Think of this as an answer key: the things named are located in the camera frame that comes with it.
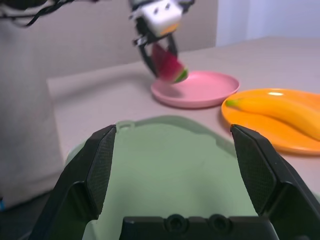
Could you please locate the pink plastic plate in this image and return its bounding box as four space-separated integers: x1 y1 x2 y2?
150 70 241 109

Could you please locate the red toy watermelon slice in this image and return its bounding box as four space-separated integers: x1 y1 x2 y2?
151 43 190 85

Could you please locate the green cutting board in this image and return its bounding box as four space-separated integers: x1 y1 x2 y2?
63 114 253 240

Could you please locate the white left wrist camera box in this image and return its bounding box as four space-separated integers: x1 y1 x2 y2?
138 0 183 36

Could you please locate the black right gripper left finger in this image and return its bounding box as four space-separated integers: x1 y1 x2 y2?
29 124 118 240

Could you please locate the yellow toy banana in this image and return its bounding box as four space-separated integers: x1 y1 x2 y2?
225 95 320 141

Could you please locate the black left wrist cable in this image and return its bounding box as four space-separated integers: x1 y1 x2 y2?
0 0 98 28

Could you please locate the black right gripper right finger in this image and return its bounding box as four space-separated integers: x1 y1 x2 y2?
229 124 320 240

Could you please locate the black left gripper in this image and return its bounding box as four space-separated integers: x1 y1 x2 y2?
131 16 180 79

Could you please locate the yellow plastic plate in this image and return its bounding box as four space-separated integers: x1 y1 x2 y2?
221 88 320 156

